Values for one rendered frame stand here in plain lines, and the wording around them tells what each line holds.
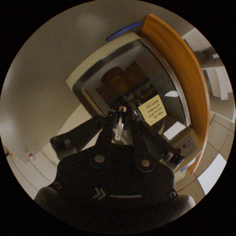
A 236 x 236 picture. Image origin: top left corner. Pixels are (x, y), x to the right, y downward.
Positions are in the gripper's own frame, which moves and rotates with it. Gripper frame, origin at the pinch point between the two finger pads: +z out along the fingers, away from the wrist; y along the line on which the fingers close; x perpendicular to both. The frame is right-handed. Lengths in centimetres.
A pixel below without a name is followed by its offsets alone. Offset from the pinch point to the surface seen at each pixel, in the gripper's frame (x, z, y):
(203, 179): -70, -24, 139
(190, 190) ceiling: -89, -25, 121
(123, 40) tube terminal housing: 25.2, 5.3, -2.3
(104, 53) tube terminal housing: 18.9, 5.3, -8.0
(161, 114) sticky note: 1.4, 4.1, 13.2
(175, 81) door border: 14.0, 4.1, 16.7
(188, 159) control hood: -13.5, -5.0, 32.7
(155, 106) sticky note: 3.5, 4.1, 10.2
